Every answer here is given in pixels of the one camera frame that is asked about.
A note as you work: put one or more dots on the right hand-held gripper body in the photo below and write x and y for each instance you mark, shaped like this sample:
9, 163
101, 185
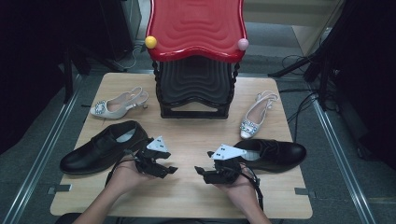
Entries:
227, 152

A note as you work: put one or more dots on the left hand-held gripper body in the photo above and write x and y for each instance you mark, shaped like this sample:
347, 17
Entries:
146, 161

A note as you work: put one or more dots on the white slingback heeled shoe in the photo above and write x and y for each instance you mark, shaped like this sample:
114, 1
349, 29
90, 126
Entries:
257, 116
115, 109

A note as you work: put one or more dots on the black leather shoe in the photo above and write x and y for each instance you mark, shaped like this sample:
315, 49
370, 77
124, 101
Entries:
280, 154
99, 149

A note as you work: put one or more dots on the red and black shoe rack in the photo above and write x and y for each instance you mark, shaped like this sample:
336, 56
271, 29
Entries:
196, 31

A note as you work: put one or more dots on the person's left hand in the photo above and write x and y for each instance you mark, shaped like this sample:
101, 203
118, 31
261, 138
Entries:
124, 177

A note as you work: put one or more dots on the person's right hand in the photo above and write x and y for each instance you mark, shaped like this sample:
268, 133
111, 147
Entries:
243, 189

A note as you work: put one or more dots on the person's dark clothing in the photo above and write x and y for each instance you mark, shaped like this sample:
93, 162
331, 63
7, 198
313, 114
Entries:
67, 218

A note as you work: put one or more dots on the pink ball knob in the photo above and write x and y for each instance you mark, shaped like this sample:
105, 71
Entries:
243, 44

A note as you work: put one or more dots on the yellow ball knob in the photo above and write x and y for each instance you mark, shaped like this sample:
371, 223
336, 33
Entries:
151, 42

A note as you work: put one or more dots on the black metal stand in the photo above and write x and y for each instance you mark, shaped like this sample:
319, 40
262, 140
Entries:
67, 77

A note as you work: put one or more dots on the black tripod stand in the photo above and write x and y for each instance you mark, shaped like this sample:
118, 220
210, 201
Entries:
311, 59

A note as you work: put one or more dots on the black cabinet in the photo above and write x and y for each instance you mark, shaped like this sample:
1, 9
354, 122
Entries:
118, 28

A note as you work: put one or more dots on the metal floor rail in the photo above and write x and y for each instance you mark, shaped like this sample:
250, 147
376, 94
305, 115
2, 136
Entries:
342, 161
46, 149

